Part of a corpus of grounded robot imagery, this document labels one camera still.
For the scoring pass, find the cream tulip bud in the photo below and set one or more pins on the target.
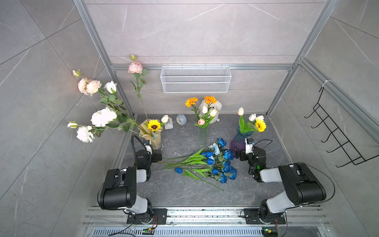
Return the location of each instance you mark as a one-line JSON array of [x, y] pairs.
[[165, 119]]

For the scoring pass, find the blue rose picked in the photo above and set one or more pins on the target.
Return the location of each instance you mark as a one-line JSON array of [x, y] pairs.
[[222, 167], [222, 142], [228, 155]]

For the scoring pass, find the small white rose left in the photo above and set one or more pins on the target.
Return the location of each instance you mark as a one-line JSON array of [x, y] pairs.
[[84, 134]]

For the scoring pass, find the pink rose middle left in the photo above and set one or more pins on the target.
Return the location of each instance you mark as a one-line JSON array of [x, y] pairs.
[[135, 68]]

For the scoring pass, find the small grey round vase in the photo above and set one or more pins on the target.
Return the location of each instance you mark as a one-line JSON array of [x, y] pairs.
[[181, 119]]

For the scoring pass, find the blue tulip pile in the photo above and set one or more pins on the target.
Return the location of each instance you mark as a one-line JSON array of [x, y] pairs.
[[215, 171]]

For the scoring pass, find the purple glass vase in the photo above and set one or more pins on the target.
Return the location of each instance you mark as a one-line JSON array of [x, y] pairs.
[[238, 143]]

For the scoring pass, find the cream tulip middle vase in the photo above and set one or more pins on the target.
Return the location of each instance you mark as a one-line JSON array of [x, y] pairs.
[[204, 109]]

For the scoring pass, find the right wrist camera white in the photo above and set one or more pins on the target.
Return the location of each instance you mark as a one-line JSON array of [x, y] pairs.
[[249, 145]]

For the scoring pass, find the light blue carnation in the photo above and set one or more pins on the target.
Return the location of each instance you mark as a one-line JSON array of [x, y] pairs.
[[215, 149]]

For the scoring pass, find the orange carnation small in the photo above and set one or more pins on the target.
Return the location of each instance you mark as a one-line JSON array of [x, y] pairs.
[[191, 102]]

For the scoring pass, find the blue tulip from purple vase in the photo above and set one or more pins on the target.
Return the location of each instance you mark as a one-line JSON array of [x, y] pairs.
[[210, 161]]

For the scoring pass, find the black wire hook rack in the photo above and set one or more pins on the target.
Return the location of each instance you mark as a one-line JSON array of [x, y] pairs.
[[334, 131]]

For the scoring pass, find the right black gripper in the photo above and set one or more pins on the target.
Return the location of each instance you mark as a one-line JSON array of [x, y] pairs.
[[243, 154]]

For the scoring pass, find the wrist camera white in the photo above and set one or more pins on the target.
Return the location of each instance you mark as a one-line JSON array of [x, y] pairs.
[[148, 146], [249, 145]]

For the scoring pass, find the small yellow sunflower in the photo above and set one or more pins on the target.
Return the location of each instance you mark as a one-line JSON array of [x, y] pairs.
[[154, 125]]

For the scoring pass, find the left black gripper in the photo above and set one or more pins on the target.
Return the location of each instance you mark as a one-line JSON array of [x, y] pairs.
[[155, 158]]

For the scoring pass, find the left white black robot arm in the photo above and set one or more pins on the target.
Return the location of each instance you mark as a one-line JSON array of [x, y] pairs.
[[119, 190]]

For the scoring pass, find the pink white tulip purple vase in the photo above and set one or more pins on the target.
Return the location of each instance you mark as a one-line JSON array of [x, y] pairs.
[[240, 111]]

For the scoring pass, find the yellow wavy glass vase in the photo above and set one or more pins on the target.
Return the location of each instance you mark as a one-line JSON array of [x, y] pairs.
[[154, 137]]

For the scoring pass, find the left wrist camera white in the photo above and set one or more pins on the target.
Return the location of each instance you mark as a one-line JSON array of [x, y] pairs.
[[148, 146]]

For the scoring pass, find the small white plastic bracket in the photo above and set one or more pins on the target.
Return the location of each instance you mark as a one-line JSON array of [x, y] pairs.
[[169, 124]]

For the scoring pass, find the clear green glass vase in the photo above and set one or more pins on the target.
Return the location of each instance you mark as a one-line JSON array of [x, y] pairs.
[[201, 137]]

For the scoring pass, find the peach rose pair top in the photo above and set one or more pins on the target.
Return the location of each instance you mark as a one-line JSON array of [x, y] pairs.
[[89, 87]]

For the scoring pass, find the orange carnation large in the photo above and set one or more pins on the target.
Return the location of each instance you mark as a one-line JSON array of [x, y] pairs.
[[210, 100]]

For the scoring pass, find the yellow sunflower purple vase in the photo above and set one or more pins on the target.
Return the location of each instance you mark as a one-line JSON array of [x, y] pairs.
[[261, 125]]

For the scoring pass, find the metal base rail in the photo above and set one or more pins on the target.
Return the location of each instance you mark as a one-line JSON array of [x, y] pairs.
[[307, 221]]

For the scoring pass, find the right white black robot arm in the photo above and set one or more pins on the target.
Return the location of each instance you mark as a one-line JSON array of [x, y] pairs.
[[300, 184]]

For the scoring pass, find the white rose tall stem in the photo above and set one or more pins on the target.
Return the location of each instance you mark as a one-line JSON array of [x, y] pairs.
[[111, 87]]

